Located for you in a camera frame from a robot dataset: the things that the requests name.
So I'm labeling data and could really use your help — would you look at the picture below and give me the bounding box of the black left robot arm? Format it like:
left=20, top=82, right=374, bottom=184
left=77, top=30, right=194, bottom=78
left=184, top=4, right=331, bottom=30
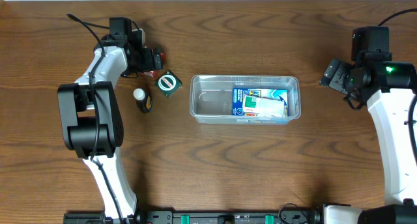
left=57, top=17, right=164, bottom=223

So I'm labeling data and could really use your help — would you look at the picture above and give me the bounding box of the white green Panadol box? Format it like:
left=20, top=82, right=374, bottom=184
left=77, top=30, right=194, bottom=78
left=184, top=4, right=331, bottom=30
left=242, top=95, right=285, bottom=117

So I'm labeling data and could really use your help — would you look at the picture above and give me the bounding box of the blue Kool Fever box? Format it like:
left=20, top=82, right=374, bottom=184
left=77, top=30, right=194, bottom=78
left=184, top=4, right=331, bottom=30
left=232, top=88, right=288, bottom=117

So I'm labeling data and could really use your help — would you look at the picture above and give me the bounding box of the clear plastic container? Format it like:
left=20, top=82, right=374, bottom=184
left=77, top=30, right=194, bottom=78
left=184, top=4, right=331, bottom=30
left=190, top=75, right=301, bottom=125

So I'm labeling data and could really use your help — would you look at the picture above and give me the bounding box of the green Zam-Buk box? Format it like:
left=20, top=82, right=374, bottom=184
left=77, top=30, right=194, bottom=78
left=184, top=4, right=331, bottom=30
left=154, top=70, right=182, bottom=98

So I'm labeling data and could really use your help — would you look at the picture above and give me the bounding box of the dark bottle white cap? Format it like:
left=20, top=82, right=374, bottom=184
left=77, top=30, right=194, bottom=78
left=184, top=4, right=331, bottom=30
left=133, top=89, right=152, bottom=113

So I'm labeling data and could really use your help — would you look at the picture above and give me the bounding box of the red medicine box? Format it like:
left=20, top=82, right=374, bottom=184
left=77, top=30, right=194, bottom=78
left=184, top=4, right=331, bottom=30
left=144, top=52, right=166, bottom=77

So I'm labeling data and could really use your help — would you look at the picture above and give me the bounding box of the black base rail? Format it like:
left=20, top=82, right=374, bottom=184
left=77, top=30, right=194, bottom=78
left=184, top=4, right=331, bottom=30
left=63, top=210, right=313, bottom=224

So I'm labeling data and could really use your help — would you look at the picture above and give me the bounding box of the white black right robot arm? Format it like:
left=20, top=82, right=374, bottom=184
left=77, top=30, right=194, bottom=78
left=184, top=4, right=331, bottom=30
left=319, top=26, right=416, bottom=224

